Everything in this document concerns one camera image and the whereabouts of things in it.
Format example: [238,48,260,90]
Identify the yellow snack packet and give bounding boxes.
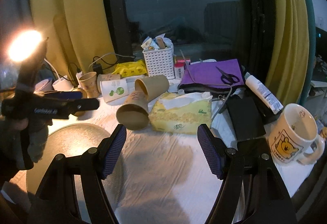
[112,60,147,77]

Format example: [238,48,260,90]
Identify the left yellow curtain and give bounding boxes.
[30,0,116,75]

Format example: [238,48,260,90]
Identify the white lattice basket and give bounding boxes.
[142,47,175,80]

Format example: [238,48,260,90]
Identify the small barcode bottle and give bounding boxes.
[174,62,185,80]

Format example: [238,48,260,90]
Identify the round grey metal tray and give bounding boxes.
[27,123,124,223]

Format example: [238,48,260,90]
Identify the upright patterned paper cup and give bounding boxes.
[79,72,100,98]

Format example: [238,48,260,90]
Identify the yellow curtain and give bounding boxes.
[30,0,116,75]
[265,0,309,105]

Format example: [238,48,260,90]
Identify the right yellow curtain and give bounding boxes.
[265,0,309,105]

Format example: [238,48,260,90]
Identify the white green-logo paper cup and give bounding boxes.
[100,79,129,102]

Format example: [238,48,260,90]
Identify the desk lamp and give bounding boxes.
[8,30,48,93]

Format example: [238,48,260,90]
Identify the yellow tissue pack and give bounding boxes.
[149,92,212,134]

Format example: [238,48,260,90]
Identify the floral brown paper cup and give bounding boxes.
[116,91,149,130]

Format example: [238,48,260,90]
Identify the Winnie Pooh ceramic mug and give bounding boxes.
[268,104,325,166]

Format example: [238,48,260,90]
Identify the white tube bottle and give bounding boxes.
[245,74,284,115]

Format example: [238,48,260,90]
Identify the purple cloth pouch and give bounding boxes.
[179,59,245,91]

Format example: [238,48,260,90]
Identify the plain brown paper cup lying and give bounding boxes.
[135,75,169,102]

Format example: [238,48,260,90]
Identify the black scissors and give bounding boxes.
[216,66,240,85]

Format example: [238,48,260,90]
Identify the black charger with cable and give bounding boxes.
[88,52,136,75]

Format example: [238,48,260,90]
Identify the white lamp base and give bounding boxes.
[52,76,74,91]

